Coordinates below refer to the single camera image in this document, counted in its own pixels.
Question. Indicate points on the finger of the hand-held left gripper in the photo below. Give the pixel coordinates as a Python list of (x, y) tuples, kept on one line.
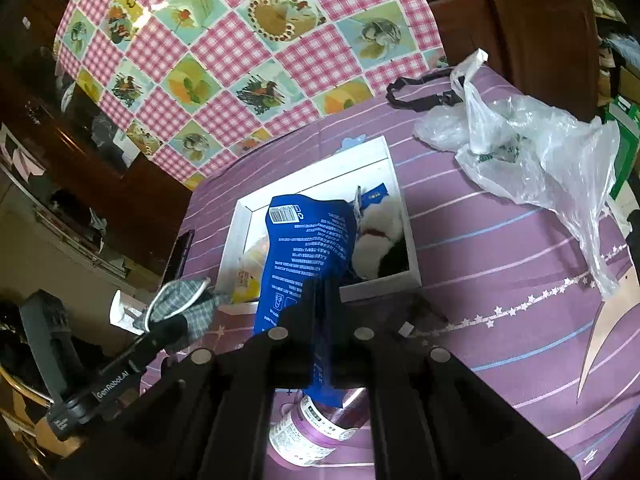
[(167, 332)]

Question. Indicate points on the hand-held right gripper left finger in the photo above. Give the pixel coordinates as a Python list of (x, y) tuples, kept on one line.
[(240, 385)]

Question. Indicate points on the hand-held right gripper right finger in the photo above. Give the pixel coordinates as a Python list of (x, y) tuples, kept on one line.
[(415, 395)]

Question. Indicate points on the grey plaid cloth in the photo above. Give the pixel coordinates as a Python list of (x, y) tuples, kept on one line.
[(190, 302)]

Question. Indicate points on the purple label white bottle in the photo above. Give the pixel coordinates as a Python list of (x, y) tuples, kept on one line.
[(310, 430)]

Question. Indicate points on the yellow and white packet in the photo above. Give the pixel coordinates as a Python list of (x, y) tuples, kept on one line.
[(252, 275)]

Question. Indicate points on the blue cotton pad pack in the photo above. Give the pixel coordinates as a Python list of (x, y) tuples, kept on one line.
[(305, 250)]

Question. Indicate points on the white and black plush toy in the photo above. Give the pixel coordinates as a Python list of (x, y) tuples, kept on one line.
[(380, 240)]

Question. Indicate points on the blue and white snack packet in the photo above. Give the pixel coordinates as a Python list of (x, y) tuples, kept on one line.
[(374, 197)]

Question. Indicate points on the white shallow box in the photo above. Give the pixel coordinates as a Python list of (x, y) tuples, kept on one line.
[(320, 170)]

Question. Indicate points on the white paper roll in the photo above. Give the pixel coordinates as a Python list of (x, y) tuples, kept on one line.
[(127, 312)]

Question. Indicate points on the black remote control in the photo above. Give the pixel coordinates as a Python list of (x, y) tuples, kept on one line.
[(179, 257)]

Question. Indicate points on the glass door wooden cabinet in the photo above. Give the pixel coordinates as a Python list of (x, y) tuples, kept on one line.
[(90, 200)]

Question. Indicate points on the clear plastic bag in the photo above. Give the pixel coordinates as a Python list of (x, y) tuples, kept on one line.
[(540, 150)]

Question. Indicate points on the pink checked printed cloth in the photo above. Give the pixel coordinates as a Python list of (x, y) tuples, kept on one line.
[(240, 50)]

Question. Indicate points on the green carton box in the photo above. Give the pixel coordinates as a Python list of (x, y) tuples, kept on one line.
[(625, 140)]

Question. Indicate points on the brown wooden cabinet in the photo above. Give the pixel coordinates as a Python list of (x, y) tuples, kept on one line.
[(530, 25)]

